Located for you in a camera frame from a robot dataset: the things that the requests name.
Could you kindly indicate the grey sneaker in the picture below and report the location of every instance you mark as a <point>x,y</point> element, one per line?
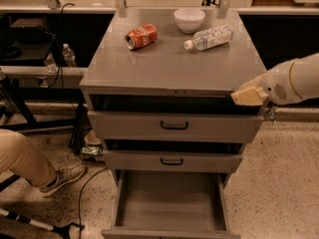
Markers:
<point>64,175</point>

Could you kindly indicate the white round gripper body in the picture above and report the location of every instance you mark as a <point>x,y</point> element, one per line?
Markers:
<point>277,85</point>

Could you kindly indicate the grey metal drawer cabinet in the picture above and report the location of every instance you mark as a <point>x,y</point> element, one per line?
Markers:
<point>164,78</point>

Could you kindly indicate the green packet on floor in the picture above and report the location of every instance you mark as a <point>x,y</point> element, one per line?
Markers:
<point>92,153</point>

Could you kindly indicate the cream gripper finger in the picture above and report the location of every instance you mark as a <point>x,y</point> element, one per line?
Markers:
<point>250,93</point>

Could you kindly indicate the black table frame left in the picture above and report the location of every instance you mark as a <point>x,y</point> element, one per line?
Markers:
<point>11,94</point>

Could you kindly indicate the clear plastic water bottle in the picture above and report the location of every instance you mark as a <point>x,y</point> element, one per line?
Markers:
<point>209,38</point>

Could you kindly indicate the small water bottle background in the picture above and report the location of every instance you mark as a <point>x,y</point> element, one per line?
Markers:
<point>69,56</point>

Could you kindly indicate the black white striped pole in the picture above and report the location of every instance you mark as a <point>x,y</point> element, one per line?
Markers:
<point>64,232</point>

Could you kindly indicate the grey open bottom drawer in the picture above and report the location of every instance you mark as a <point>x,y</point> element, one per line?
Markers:
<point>169,205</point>

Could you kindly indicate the grey middle drawer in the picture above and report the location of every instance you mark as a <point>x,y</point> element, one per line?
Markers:
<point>171,161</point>

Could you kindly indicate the grey top drawer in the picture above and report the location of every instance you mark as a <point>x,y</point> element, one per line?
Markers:
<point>175,127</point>

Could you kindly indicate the white ceramic bowl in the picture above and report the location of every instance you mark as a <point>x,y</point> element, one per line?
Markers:
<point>188,20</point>

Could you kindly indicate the person leg beige trousers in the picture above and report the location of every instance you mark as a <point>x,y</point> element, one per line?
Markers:
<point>19,155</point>

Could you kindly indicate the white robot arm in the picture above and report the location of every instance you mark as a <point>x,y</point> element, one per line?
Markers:
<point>305,77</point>

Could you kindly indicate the red soda can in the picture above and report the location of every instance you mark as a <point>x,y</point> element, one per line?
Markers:
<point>141,36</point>

